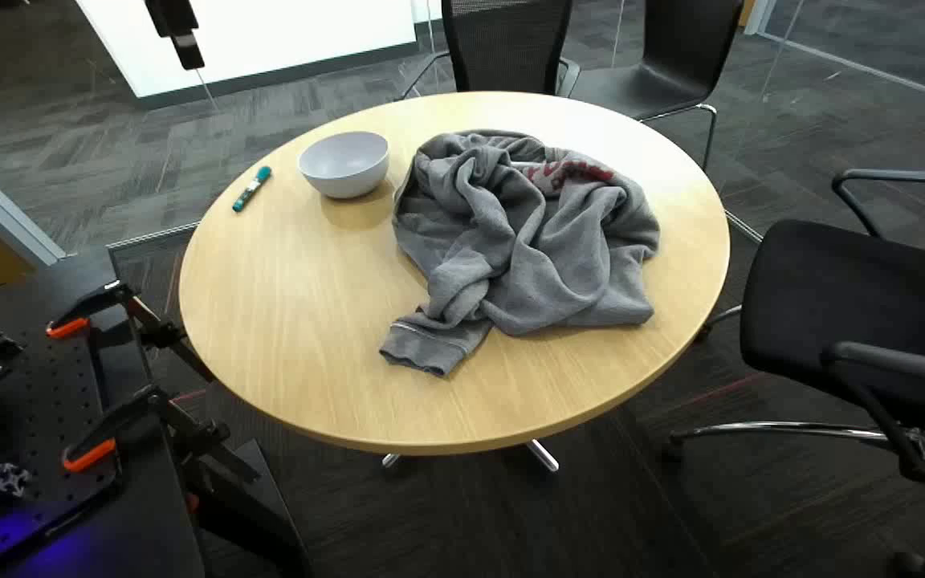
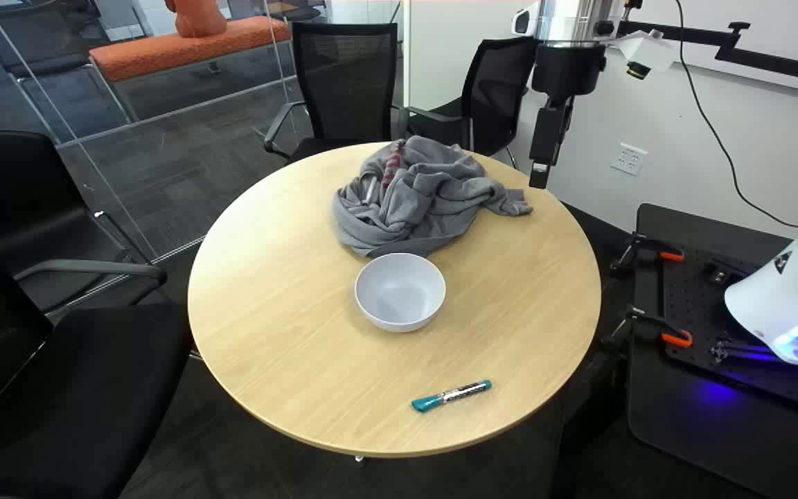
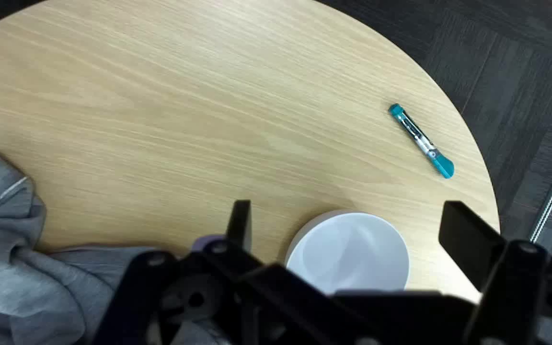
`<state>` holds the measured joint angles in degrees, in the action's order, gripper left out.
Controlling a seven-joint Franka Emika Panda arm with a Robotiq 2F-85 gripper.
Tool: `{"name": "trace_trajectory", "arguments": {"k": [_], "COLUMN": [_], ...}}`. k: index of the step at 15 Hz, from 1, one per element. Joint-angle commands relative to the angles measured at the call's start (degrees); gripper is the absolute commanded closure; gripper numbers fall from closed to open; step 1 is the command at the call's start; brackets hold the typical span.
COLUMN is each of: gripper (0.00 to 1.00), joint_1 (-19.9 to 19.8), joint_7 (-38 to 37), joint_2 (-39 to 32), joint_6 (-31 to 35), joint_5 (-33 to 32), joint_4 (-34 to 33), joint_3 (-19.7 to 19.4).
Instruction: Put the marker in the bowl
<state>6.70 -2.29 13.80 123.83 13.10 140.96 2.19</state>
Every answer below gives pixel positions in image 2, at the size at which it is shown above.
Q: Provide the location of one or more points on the teal capped marker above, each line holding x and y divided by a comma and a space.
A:
446, 398

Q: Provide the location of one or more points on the black mesh chair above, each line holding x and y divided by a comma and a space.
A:
487, 115
344, 83

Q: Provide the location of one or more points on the orange bench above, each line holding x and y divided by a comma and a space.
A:
202, 33

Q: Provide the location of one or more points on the grey crumpled cloth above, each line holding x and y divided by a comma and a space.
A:
418, 194

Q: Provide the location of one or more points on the orange handled clamp upper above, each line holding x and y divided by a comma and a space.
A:
638, 245

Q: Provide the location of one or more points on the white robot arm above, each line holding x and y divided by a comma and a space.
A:
764, 304

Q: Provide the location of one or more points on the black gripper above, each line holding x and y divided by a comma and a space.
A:
562, 73

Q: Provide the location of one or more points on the white wall outlet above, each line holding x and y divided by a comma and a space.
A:
631, 158

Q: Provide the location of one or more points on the black chair left front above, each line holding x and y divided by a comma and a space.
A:
81, 398

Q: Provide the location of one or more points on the black mesh chair centre back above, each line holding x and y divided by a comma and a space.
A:
344, 83

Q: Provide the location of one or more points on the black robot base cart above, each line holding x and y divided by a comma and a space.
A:
736, 419

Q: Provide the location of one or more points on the orange handled clamp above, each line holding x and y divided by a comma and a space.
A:
638, 245
670, 333

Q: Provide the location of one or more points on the black chair far left back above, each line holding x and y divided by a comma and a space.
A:
41, 40

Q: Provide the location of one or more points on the black chair left middle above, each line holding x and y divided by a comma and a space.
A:
52, 238

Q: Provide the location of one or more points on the white bowl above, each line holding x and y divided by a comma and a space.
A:
401, 291

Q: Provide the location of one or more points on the black mesh chair right back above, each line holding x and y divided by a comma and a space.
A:
487, 115

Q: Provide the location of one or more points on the orange handled clamp lower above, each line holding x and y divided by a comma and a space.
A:
670, 333

